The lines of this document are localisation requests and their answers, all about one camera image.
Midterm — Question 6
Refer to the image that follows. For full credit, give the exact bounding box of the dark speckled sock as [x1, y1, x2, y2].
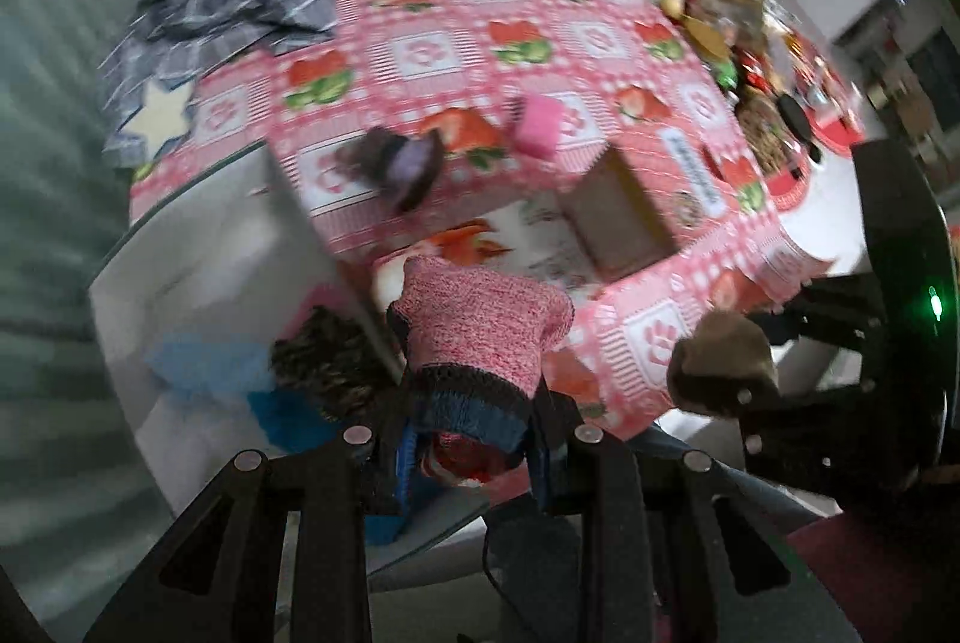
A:
[268, 305, 391, 426]

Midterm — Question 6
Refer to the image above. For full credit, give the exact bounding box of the red patterned tray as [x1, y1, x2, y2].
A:
[810, 80, 871, 156]

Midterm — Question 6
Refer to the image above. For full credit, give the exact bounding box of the white storage box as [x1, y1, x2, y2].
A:
[88, 142, 410, 486]

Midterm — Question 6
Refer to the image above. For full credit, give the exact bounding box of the bright pink sock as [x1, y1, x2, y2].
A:
[506, 94, 565, 158]

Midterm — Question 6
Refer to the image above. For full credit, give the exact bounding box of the grey ribbed sofa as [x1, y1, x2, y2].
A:
[0, 0, 173, 614]

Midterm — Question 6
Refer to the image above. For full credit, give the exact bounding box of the pink knitted sock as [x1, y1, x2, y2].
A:
[386, 256, 575, 486]

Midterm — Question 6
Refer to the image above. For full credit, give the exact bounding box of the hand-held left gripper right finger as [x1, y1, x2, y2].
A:
[525, 388, 863, 643]

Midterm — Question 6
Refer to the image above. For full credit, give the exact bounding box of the dark purple-lined sock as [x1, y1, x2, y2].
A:
[334, 128, 447, 216]

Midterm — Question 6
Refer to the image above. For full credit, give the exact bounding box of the open cardboard box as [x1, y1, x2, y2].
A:
[555, 143, 732, 284]

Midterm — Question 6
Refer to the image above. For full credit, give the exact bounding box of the grey plaid blanket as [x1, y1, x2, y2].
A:
[97, 0, 338, 164]

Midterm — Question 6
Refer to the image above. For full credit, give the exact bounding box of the maroon garment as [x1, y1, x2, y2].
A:
[780, 508, 960, 643]

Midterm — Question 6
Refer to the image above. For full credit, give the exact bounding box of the black cable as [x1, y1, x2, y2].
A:
[480, 515, 548, 643]

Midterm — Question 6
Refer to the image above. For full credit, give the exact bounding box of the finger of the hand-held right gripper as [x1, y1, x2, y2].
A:
[739, 380, 875, 501]
[772, 274, 884, 344]

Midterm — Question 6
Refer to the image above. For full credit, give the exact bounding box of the clutter of toys and food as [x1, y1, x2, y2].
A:
[652, 0, 871, 216]

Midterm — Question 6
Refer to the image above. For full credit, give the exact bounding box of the blue sock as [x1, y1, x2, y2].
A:
[247, 388, 346, 456]
[146, 339, 275, 400]

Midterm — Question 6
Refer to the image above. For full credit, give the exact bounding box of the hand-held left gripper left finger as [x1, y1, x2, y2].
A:
[82, 380, 421, 643]

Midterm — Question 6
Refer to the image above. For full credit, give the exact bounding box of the cream star pillow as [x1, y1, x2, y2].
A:
[124, 76, 197, 164]

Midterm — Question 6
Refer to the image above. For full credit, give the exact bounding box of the brown sock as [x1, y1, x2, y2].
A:
[666, 310, 781, 419]

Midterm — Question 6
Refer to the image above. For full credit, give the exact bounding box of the pink strawberry tablecloth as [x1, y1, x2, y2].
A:
[127, 0, 833, 441]

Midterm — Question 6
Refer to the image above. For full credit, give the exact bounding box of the gold-lid clear jar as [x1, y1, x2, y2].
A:
[682, 16, 732, 62]

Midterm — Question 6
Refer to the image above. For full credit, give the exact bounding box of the black-lid clear jar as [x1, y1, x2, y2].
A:
[739, 91, 822, 171]

